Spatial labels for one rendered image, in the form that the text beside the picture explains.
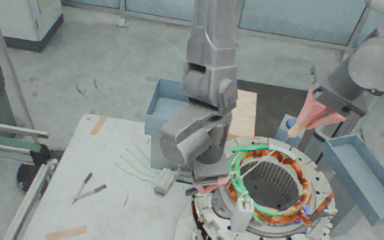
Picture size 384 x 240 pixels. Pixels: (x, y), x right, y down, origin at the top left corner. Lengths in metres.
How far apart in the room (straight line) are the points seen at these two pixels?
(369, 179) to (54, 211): 0.91
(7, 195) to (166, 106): 1.31
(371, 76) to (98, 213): 0.87
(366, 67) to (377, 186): 0.60
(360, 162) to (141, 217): 0.66
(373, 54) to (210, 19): 0.22
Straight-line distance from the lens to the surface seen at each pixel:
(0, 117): 2.25
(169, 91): 1.12
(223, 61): 0.52
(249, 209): 0.71
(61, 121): 2.47
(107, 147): 1.27
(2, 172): 2.30
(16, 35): 3.06
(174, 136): 0.52
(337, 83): 0.59
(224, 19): 0.52
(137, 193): 1.16
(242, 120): 1.00
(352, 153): 1.10
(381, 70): 0.51
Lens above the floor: 1.77
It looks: 47 degrees down
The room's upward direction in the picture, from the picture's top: 8 degrees clockwise
